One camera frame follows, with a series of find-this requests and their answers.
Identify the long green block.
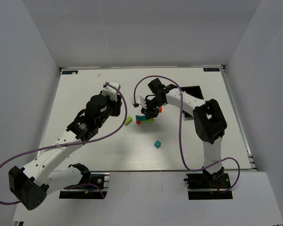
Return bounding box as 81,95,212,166
141,118,154,124

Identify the teal arch block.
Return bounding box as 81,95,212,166
135,115,147,121

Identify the black plastic bin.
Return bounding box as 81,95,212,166
181,86,204,100

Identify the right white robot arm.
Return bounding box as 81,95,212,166
132,78,227,186

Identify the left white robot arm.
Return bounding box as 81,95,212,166
8,91,122,210

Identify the flat green block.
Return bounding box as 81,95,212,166
125,116,133,126

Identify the teal cube block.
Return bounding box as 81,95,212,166
154,140,161,148

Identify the left blue corner label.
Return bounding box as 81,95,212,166
62,70,78,74

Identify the blue corner label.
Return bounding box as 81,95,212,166
62,70,78,74
203,68,220,72

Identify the right blue corner label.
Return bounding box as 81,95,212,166
203,68,220,72

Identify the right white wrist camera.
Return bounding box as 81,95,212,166
131,95,146,109

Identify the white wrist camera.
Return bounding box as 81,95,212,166
101,81,121,102
131,95,146,109

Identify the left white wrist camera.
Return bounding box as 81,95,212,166
101,81,121,102

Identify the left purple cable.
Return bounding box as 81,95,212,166
0,82,128,204

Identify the purple cable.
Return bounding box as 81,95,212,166
0,82,128,204
133,75,241,194

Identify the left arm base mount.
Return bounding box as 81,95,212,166
59,172,109,200

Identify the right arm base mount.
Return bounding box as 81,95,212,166
183,173,233,200

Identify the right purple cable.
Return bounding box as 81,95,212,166
133,75,241,194

